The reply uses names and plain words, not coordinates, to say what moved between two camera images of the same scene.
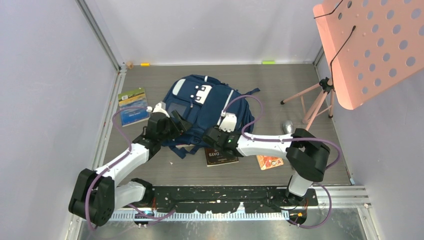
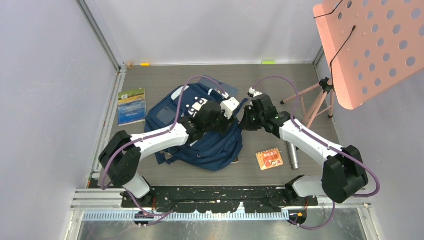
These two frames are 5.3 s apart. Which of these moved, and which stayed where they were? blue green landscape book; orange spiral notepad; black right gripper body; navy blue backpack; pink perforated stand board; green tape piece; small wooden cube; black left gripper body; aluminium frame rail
Moved: navy blue backpack; black right gripper body; black left gripper body
Stayed: green tape piece; orange spiral notepad; pink perforated stand board; aluminium frame rail; small wooden cube; blue green landscape book
